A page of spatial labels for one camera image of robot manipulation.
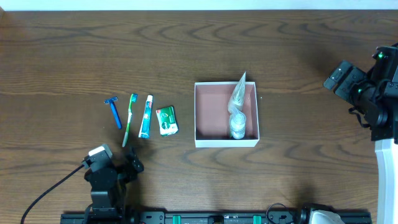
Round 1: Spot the small toothpaste tube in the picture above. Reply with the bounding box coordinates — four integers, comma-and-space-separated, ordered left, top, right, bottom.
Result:
139, 95, 153, 139

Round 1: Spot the green soap packet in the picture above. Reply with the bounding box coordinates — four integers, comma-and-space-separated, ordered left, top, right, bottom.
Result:
155, 106, 179, 136

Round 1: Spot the green white toothbrush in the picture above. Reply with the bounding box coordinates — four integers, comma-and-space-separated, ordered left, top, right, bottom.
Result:
122, 93, 137, 147

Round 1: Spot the blue disposable razor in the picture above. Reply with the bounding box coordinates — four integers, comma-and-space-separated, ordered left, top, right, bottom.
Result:
104, 96, 122, 129

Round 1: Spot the white lotion tube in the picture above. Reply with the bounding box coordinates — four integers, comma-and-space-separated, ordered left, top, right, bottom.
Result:
228, 72, 246, 114

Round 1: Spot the clear pump bottle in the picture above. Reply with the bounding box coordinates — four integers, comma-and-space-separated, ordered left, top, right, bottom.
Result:
229, 106, 246, 140

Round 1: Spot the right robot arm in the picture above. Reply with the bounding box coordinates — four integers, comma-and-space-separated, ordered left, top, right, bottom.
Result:
323, 44, 397, 223

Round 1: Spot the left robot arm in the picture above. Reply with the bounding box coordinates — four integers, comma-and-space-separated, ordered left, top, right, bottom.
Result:
81, 144, 144, 223

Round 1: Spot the white cardboard box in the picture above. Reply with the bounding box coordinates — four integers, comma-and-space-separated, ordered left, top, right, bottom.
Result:
194, 82, 260, 148

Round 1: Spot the black mounting rail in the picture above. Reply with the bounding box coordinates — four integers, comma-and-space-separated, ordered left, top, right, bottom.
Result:
60, 211, 372, 224

